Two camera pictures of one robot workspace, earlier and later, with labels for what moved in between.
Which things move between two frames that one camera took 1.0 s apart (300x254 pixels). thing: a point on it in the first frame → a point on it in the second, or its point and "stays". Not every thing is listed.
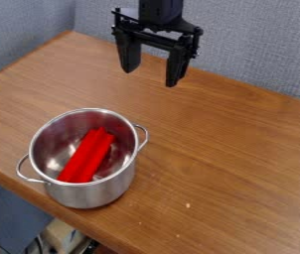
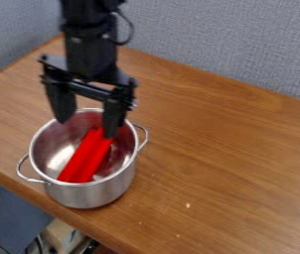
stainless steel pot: [55, 140] stays
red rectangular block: [92, 149] stays
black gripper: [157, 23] → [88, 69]
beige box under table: [63, 238] stays
